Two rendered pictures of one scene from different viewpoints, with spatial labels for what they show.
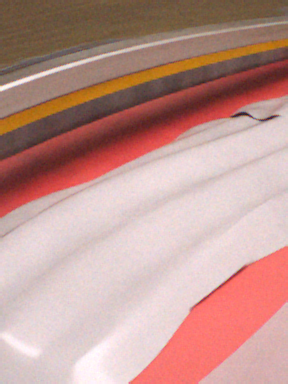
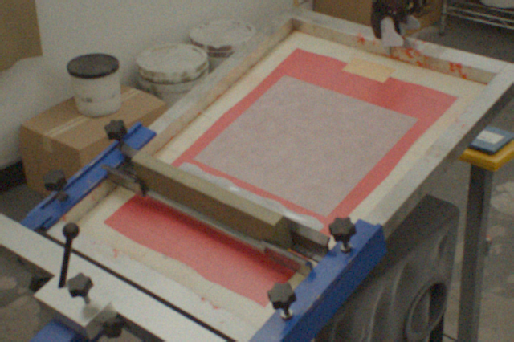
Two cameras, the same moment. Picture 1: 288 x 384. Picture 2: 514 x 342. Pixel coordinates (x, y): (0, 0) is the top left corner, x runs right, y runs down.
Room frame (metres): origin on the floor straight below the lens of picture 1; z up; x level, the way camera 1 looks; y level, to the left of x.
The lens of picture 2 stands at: (-0.05, 1.41, 2.06)
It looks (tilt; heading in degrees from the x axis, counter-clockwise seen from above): 31 degrees down; 279
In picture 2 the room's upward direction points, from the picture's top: 3 degrees counter-clockwise
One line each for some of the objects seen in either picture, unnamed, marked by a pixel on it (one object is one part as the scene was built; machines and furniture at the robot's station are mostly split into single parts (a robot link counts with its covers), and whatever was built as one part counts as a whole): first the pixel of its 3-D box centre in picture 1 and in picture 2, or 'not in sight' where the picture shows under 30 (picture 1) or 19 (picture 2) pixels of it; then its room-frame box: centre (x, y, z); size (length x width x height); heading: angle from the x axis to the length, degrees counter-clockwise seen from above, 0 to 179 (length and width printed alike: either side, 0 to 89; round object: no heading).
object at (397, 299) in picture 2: not in sight; (376, 319); (-0.05, -0.11, 0.79); 0.46 x 0.09 x 0.33; 56
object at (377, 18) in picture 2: not in sight; (381, 17); (-0.04, -0.42, 1.32); 0.05 x 0.02 x 0.09; 56
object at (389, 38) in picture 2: not in sight; (391, 38); (-0.06, -0.41, 1.28); 0.06 x 0.03 x 0.09; 146
